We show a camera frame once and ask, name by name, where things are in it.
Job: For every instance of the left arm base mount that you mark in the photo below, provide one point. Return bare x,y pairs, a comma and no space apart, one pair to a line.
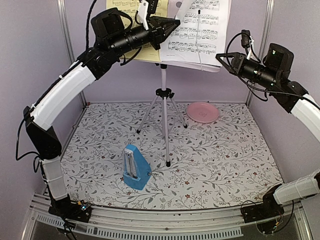
66,209

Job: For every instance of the pink plate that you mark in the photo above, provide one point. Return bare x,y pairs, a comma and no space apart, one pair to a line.
202,112

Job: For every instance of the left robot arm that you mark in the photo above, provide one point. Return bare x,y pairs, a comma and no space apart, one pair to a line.
112,40

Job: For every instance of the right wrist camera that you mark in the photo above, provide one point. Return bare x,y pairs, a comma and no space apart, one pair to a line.
247,43

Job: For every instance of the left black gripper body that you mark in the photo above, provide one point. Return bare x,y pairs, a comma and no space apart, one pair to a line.
156,28

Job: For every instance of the front aluminium rail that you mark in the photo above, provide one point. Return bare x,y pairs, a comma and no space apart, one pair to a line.
109,223

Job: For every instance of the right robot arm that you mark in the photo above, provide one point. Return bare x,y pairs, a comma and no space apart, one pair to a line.
273,75

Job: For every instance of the yellow sheet music page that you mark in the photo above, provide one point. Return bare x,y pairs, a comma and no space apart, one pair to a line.
147,53

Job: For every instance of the floral table mat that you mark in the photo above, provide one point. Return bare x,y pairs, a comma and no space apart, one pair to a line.
219,164

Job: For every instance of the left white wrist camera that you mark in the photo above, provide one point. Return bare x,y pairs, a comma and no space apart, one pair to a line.
145,9

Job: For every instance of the blue metronome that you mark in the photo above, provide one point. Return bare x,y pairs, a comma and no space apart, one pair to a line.
136,170

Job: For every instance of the white sheet music page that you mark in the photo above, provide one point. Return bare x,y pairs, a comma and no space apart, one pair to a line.
201,34

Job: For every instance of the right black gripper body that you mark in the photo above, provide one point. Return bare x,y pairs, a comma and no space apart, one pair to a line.
243,70

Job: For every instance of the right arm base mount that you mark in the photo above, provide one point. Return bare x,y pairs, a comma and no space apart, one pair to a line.
267,209

